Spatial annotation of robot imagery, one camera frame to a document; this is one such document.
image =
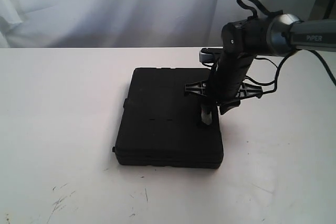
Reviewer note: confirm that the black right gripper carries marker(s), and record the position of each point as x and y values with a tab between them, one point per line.
225	84

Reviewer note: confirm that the black plastic tool case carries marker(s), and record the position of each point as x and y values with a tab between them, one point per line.
162	126

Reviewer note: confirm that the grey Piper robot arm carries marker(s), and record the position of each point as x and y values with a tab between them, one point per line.
251	39

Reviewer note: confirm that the white backdrop curtain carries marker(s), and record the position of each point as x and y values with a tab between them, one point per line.
125	23

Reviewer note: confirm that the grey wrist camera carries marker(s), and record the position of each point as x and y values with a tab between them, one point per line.
209	55

